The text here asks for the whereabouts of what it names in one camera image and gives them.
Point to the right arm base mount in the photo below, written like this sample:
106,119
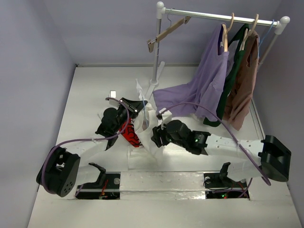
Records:
219,186

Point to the white t shirt red print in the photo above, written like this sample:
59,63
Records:
142,151

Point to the wooden hanger with purple shirt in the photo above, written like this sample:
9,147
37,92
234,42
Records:
225,33

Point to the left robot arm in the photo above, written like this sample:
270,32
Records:
58,173

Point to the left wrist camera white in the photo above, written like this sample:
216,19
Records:
113,94

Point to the light blue wire hanger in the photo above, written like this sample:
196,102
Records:
145,110

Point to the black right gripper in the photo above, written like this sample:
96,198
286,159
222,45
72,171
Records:
157,136

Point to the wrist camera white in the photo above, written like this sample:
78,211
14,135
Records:
165,118
113,94

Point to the wooden hanger with green shirt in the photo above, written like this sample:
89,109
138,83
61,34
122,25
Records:
248,33

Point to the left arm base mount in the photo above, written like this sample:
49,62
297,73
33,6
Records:
106,186

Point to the dark green t shirt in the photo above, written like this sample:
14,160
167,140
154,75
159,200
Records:
231,76

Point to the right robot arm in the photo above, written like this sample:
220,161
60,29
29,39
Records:
267,158

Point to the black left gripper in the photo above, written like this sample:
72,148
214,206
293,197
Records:
133,107

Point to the white metal clothes rack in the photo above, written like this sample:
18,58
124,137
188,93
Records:
161,10

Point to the brown t shirt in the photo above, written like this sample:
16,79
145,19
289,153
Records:
241,94

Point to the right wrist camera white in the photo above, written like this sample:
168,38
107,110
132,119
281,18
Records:
165,118

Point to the purple t shirt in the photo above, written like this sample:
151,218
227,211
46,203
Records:
185,97

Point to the beige wooden clip hanger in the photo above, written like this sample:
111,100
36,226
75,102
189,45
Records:
167,31

